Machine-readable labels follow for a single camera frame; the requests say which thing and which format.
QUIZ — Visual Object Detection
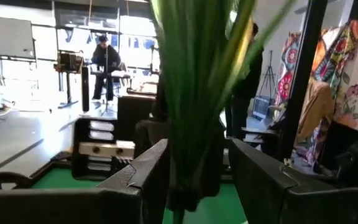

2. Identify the black equipment stand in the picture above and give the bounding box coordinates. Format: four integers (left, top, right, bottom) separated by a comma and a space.
53, 49, 85, 110

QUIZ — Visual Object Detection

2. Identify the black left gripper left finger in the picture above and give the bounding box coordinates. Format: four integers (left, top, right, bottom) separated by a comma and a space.
0, 138, 170, 224

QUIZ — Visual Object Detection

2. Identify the large black box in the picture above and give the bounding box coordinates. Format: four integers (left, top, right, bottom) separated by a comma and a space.
117, 94, 158, 142

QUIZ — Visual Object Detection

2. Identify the open laptop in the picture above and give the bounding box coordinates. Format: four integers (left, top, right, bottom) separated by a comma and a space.
252, 95, 272, 121

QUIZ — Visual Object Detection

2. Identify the green table mat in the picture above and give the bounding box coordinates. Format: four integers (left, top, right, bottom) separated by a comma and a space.
31, 167, 248, 224

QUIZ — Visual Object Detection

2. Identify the brown cloth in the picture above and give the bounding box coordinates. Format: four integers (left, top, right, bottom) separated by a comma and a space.
295, 79, 335, 144

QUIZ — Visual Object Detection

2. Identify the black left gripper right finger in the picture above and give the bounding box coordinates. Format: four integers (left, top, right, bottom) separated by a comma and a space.
228, 138, 358, 224

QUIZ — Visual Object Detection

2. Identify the whiteboard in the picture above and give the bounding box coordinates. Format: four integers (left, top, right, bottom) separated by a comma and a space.
0, 14, 36, 60

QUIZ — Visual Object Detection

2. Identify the black looped cable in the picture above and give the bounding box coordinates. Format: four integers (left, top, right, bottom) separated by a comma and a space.
0, 170, 34, 190

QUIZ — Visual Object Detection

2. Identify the person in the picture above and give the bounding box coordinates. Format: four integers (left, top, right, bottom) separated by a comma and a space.
91, 34, 123, 103
224, 22, 264, 141

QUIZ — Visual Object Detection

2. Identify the colourful floral cloth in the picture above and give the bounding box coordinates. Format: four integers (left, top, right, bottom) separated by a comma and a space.
272, 18, 358, 170

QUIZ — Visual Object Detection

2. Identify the black aluminium rig frame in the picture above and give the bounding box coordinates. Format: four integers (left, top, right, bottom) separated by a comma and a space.
277, 0, 328, 161

